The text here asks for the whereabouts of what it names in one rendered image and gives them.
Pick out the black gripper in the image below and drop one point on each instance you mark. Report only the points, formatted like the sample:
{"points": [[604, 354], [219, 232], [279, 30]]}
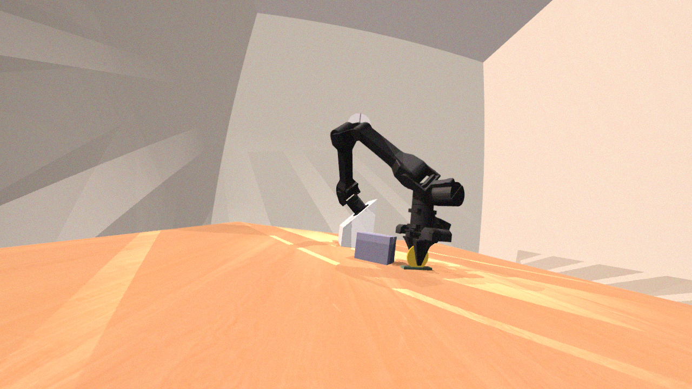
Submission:
{"points": [[419, 234]]}

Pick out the gold coin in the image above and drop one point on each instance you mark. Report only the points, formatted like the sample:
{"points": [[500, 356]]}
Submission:
{"points": [[411, 258]]}

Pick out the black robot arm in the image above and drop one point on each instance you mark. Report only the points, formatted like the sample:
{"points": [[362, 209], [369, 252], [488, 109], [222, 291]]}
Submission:
{"points": [[408, 169]]}

